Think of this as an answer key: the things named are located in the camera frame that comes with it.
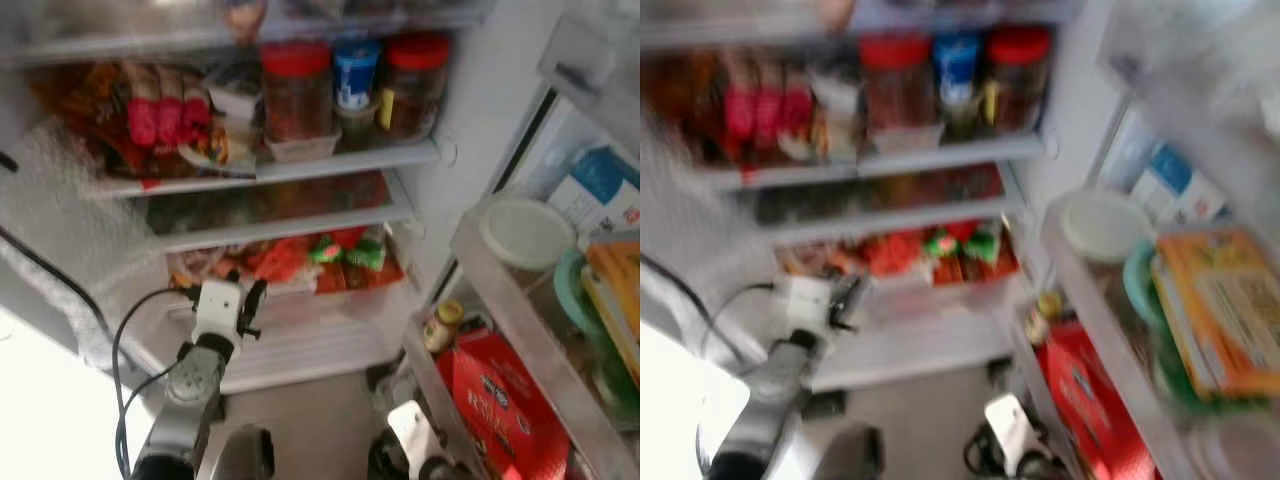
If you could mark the silver left arm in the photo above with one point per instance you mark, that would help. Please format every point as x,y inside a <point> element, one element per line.
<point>190,400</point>
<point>765,400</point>

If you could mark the clear fridge drawer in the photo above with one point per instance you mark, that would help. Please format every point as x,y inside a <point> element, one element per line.
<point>330,300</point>
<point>930,295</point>

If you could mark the glass fridge shelf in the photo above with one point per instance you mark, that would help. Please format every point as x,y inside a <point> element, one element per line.
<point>880,220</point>
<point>150,42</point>
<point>280,228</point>
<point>900,160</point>
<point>760,30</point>
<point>300,168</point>

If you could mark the fridge door with racks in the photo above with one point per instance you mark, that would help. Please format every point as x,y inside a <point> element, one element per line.
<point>1100,300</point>
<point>520,330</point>

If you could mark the orange packet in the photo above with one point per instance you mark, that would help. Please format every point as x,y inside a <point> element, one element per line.
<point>893,253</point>
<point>277,260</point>

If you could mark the green packet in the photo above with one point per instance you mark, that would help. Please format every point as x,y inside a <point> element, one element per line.
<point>975,245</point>
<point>360,253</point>

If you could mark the red printed carton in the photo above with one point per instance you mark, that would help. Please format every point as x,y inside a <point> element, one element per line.
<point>500,400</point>
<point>1090,400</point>

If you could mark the small yellow-lidded jar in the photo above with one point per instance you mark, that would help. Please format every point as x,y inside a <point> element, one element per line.
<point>442,325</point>
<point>1043,318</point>

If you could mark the white plastic tub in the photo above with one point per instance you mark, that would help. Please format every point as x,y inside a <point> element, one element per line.
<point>302,148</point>
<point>905,140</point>

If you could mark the red packet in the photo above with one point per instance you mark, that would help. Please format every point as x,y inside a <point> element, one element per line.
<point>196,115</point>
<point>797,110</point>
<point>768,112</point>
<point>141,118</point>
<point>169,118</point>
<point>739,112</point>

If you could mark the white packet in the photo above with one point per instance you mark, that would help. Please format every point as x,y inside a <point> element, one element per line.
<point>232,100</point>
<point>835,95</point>

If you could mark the small glass jar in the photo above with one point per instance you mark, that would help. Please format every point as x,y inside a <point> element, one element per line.
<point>960,120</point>
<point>357,128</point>

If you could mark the red-lidded glass jar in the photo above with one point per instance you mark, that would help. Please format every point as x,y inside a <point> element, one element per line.
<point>897,88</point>
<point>1018,82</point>
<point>297,95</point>
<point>415,90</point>

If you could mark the teal bowl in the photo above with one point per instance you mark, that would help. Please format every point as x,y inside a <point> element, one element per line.
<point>1138,282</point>
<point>568,290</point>

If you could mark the yellow printed box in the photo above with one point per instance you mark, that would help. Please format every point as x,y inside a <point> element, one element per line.
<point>1220,310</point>
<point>615,300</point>

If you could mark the orange snack bag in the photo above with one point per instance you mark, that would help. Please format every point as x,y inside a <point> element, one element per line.
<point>80,115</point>
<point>690,110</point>

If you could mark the blue white cup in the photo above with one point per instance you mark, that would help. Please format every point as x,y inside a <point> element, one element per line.
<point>956,68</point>
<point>357,75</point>

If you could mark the white round lidded container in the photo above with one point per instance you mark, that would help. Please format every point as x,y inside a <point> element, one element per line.
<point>1105,225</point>
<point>525,232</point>

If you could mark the blue white carton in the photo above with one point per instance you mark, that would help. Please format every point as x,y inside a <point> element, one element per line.
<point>600,185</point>
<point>1180,180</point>

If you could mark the orange bottle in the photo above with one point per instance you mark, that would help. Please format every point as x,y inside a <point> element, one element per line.
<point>245,18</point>
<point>838,12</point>

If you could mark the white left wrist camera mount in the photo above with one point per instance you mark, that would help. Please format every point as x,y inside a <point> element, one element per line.
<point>217,312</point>
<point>805,305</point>

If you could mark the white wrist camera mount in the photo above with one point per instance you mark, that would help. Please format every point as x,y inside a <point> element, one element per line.
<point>412,432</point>
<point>1008,428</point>
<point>217,312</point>
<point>805,305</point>

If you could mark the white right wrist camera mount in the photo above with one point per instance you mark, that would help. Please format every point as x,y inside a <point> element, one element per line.
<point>1008,428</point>
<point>412,432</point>

